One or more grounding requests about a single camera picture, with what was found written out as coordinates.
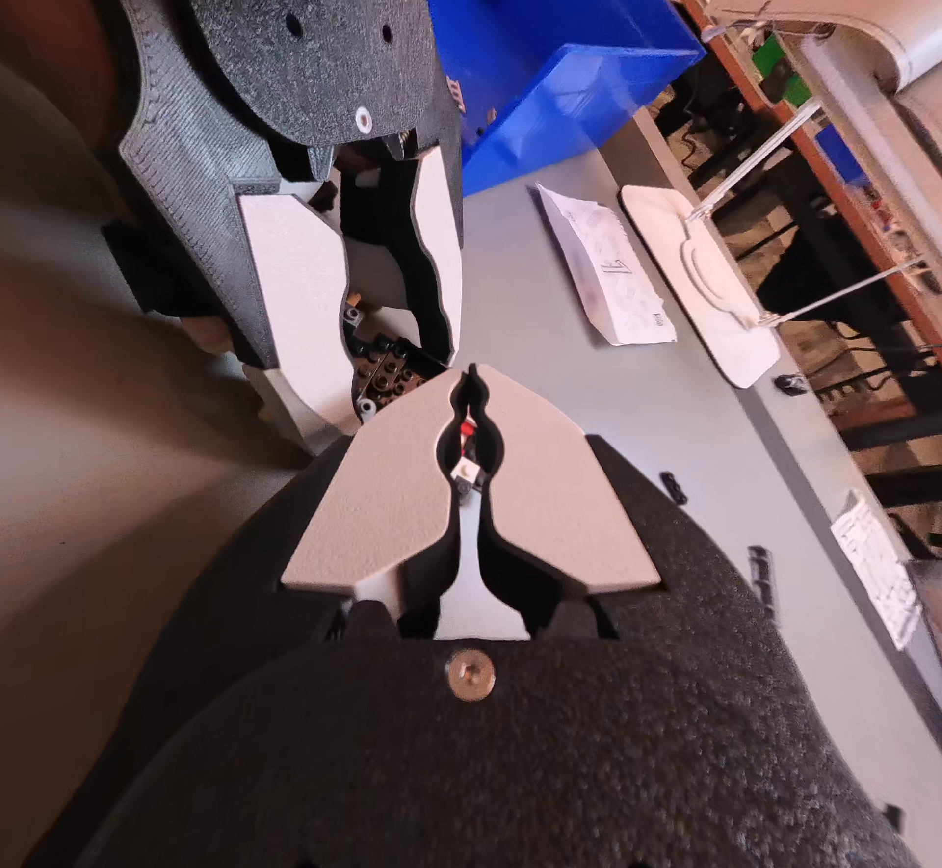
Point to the blue plastic bin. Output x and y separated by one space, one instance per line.
545 29

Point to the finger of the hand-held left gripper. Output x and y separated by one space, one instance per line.
442 235
302 294

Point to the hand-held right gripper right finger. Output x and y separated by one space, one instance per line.
567 515

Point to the brown wooden table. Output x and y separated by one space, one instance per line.
692 0

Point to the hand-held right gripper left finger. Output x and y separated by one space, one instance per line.
368 515

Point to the small white lego piece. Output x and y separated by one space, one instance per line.
468 468

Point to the black lego grille piece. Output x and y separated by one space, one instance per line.
761 581

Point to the black lego car chassis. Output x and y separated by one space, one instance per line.
390 360

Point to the small white printed sheet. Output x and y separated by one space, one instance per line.
876 566

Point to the small black lego piece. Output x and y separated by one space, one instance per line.
791 384
673 486

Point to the white printed paper bag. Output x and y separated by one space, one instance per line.
611 272

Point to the white book stand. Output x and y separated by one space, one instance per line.
707 279

